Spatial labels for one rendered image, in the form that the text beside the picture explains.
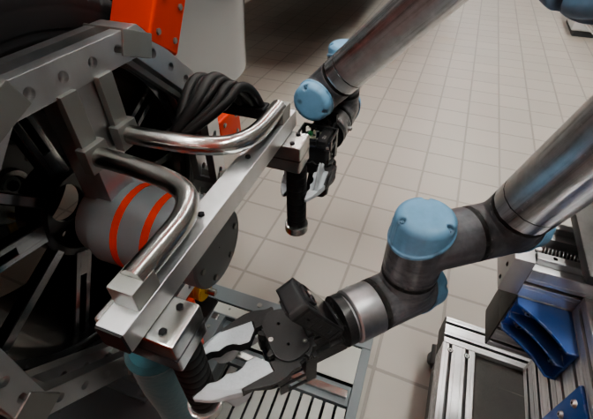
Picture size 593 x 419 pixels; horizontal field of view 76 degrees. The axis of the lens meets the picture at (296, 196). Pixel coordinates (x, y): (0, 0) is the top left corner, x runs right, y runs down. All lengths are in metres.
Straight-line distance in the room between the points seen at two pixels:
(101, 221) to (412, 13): 0.53
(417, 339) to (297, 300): 1.12
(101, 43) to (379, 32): 0.39
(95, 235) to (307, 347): 0.33
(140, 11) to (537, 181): 0.55
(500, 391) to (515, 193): 0.85
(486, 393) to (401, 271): 0.79
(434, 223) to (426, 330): 1.10
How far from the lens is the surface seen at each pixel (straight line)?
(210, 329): 1.23
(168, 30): 0.64
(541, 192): 0.47
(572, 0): 0.22
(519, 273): 0.78
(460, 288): 1.70
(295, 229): 0.71
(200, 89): 0.57
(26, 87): 0.50
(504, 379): 1.29
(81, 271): 0.75
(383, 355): 1.45
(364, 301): 0.52
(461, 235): 0.50
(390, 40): 0.64
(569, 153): 0.44
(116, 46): 0.57
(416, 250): 0.47
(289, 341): 0.49
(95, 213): 0.61
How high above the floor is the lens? 1.27
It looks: 41 degrees down
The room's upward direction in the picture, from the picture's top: straight up
